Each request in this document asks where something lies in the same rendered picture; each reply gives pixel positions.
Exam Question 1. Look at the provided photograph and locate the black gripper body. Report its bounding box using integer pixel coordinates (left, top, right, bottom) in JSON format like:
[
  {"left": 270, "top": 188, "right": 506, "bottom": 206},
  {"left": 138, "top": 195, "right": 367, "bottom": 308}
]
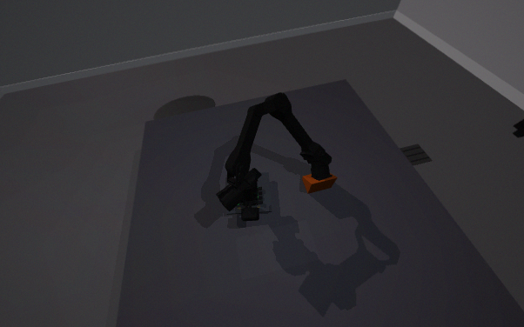
[{"left": 241, "top": 186, "right": 259, "bottom": 221}]

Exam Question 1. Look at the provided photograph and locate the dark grey switch panel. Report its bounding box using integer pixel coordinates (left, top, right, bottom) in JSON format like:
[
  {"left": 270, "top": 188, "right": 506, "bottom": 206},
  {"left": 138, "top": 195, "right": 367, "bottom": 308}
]
[{"left": 227, "top": 172, "right": 272, "bottom": 215}]

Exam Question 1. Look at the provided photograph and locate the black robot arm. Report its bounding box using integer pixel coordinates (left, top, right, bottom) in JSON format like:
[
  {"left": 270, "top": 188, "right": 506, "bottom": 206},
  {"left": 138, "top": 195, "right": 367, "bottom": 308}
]
[{"left": 216, "top": 92, "right": 333, "bottom": 211}]

